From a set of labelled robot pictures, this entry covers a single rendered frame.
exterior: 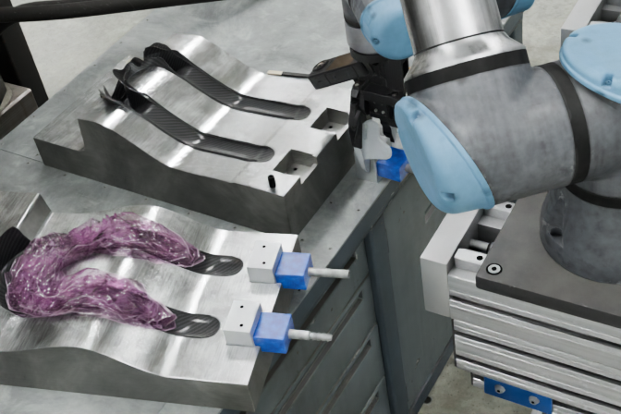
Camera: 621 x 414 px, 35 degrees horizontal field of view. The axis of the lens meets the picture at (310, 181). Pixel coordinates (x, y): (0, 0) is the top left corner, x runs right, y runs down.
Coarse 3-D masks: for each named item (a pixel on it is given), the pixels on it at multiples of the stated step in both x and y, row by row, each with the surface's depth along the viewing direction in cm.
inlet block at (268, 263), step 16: (256, 256) 130; (272, 256) 130; (288, 256) 131; (304, 256) 131; (256, 272) 129; (272, 272) 128; (288, 272) 129; (304, 272) 128; (320, 272) 129; (336, 272) 129; (304, 288) 129
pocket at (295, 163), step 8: (288, 152) 145; (296, 152) 145; (304, 152) 144; (288, 160) 146; (296, 160) 146; (304, 160) 145; (312, 160) 144; (280, 168) 144; (288, 168) 146; (296, 168) 146; (304, 168) 146; (312, 168) 143; (304, 176) 142
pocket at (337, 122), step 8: (328, 112) 152; (336, 112) 151; (344, 112) 151; (320, 120) 151; (328, 120) 154; (336, 120) 153; (344, 120) 152; (320, 128) 152; (328, 128) 152; (336, 128) 152; (344, 128) 150
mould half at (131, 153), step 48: (192, 48) 163; (96, 96) 169; (192, 96) 157; (288, 96) 156; (336, 96) 154; (48, 144) 161; (96, 144) 154; (144, 144) 149; (288, 144) 146; (336, 144) 148; (144, 192) 155; (192, 192) 148; (240, 192) 142; (288, 192) 138
